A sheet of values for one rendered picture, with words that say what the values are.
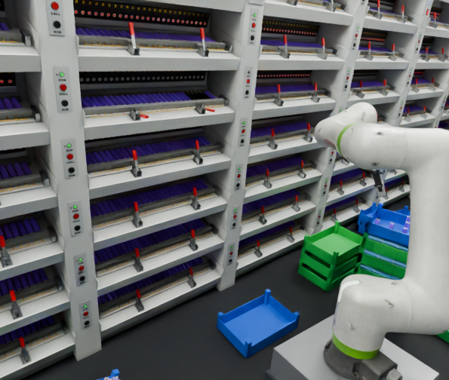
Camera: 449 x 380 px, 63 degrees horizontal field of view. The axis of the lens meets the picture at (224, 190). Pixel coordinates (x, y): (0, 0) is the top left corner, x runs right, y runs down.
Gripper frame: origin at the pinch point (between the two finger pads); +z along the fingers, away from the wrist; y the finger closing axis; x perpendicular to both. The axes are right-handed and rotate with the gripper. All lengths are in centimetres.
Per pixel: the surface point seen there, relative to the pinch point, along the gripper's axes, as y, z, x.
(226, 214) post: -15, -14, 63
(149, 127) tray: -31, -70, 62
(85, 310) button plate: -71, -28, 101
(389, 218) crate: 8.9, 27.9, 0.3
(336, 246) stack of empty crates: 10, 43, 29
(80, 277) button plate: -67, -41, 95
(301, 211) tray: 23, 25, 44
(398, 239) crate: -11.0, 21.7, -2.0
